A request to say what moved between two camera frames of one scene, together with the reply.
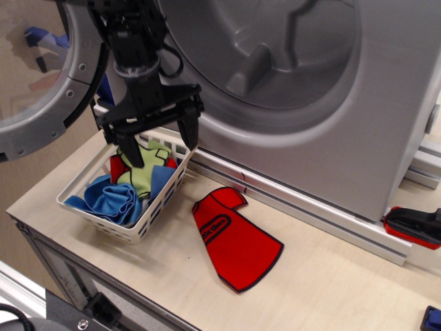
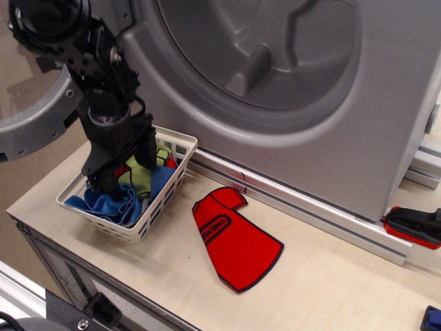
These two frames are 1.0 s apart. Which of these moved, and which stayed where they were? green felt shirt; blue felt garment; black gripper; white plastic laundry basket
Moved: black gripper
Stayed: white plastic laundry basket; green felt shirt; blue felt garment
